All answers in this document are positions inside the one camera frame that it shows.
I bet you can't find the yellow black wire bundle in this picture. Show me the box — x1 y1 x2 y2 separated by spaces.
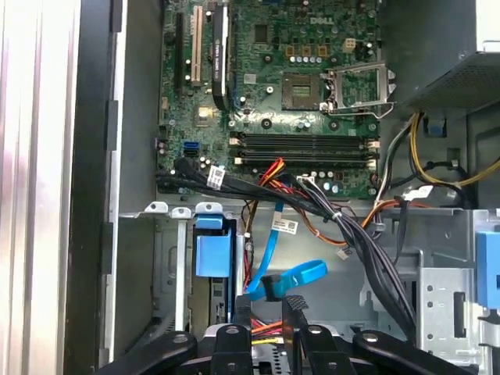
373 111 500 206

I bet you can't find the hard disk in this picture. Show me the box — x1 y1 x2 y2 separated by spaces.
193 202 240 325

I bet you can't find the wire locking lever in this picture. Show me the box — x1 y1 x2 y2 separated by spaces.
323 100 396 119

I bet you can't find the grey power supply unit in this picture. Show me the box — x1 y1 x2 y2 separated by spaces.
402 38 500 115

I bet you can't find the black RAM slot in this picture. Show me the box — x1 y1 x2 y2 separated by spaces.
233 155 380 170
232 148 380 158
229 131 380 141
229 139 380 150

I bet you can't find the black open PC case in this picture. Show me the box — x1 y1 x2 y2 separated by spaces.
64 0 500 375

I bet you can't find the black expansion slot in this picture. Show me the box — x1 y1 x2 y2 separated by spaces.
174 11 186 95

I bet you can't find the metal socket cover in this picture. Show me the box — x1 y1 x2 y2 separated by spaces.
325 61 392 113

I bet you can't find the black power wire bundle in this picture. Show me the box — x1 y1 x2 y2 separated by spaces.
155 157 418 341

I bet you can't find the blue disk data wire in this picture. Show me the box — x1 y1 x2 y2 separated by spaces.
244 201 329 304

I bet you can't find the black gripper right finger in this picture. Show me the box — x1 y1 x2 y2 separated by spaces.
280 295 484 375

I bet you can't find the black graphics card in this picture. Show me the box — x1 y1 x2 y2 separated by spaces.
210 0 233 112

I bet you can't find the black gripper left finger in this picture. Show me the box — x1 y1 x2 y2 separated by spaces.
93 293 253 375

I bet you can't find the white expansion slot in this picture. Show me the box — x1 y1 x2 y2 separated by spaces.
190 5 205 88

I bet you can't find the green motherboard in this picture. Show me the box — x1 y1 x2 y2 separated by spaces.
155 0 382 201

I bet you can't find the metal drive cage blue latch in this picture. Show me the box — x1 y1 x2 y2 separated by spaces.
416 209 500 355

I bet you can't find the CPU socket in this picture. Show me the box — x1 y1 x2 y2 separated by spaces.
281 72 325 112

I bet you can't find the grey metal disk bay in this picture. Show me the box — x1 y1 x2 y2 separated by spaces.
116 200 251 334

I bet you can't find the orange red wire bundle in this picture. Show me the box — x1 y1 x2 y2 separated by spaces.
240 157 400 252

